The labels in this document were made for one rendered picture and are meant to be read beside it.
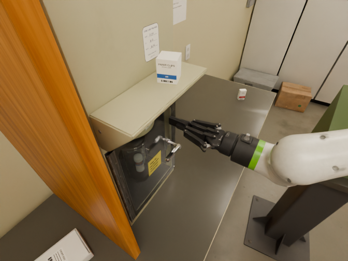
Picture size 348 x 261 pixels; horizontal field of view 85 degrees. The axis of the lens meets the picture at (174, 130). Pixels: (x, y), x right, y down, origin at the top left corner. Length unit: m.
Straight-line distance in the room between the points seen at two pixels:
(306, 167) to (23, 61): 0.46
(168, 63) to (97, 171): 0.27
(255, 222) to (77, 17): 1.90
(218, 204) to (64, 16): 0.82
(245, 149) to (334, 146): 0.20
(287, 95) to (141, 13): 2.94
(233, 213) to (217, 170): 1.01
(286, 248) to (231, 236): 0.42
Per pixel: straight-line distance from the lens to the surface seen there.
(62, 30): 0.36
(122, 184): 0.61
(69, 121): 0.28
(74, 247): 0.87
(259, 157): 0.57
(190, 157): 1.04
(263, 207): 2.08
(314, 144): 0.46
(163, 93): 0.44
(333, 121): 1.19
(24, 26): 0.24
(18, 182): 0.99
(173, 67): 0.46
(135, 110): 0.40
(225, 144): 0.58
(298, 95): 3.27
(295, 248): 2.04
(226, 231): 1.90
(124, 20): 0.44
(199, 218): 0.88
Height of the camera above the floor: 1.74
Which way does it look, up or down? 43 degrees down
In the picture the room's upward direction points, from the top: straight up
